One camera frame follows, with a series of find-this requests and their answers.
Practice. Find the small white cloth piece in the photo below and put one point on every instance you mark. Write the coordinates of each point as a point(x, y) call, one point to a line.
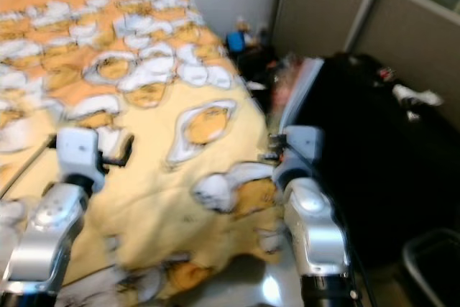
point(413, 95)

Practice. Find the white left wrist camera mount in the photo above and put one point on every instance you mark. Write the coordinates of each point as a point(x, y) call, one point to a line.
point(79, 147)

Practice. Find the black rimmed basket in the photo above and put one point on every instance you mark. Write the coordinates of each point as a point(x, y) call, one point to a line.
point(407, 264)

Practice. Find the large black bag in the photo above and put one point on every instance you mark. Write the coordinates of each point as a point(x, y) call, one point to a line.
point(381, 163)

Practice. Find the orange cartoon print blanket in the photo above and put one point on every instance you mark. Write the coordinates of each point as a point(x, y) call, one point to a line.
point(158, 192)

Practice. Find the small blue item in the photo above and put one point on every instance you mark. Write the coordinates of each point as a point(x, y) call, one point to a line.
point(236, 39)

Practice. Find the grey sliding wardrobe doors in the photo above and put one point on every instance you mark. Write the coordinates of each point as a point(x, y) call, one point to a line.
point(323, 12)

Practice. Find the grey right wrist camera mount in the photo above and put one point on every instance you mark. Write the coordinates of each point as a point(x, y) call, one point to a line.
point(303, 143)

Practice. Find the grey flat panel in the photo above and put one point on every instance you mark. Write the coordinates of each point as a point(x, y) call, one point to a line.
point(305, 88)

